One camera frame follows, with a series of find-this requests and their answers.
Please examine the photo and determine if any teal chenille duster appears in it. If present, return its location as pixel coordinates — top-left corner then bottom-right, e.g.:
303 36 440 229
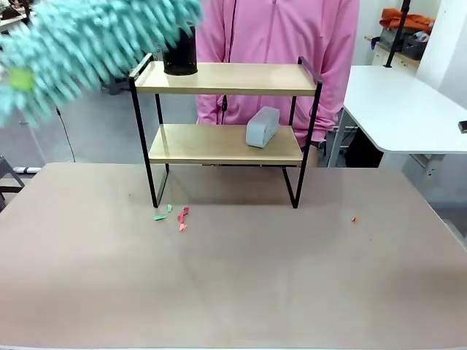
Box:
0 0 205 129

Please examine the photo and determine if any black mesh pen holder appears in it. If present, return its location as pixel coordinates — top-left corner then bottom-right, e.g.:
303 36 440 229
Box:
162 21 199 77

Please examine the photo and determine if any grey fabric speaker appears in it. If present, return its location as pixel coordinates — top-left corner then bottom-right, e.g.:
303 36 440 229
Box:
245 106 280 150

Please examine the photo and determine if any person's left forearm pink sleeve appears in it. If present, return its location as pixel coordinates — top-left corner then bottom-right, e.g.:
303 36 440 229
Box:
303 69 357 144

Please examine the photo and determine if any white desk with clutter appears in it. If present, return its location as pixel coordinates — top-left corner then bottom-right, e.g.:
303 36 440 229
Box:
0 6 36 33

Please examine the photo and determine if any white table with white legs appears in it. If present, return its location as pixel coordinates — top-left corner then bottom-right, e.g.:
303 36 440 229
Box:
18 116 47 165

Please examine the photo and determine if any grey plastic stool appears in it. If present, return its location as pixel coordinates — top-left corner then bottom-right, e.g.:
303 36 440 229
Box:
104 77 131 96

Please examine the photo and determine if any person in pink hoodie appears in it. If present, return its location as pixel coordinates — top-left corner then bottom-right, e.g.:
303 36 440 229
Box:
195 0 361 144

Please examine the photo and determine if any white cabinet with wooden top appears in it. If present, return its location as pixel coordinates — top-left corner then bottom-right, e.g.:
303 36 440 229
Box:
364 34 420 77

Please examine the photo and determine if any large white table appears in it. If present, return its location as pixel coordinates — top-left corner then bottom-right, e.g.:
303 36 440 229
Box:
326 64 467 168

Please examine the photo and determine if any black tripod pole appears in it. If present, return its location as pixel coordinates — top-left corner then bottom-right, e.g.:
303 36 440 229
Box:
383 0 412 69

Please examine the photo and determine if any orange cloth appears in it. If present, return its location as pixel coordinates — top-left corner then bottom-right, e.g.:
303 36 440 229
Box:
379 7 436 33

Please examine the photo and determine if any dark storage basket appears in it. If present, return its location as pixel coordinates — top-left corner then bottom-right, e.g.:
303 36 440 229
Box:
401 33 428 60

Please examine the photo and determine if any black floor cable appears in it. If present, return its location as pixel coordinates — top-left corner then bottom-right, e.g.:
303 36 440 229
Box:
55 106 77 163

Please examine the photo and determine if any black chair frame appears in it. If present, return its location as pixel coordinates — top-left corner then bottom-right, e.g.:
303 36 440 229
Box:
0 155 26 213

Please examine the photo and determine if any black frame wooden two-tier shelf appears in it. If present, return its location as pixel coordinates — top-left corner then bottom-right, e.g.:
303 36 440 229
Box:
128 56 324 209

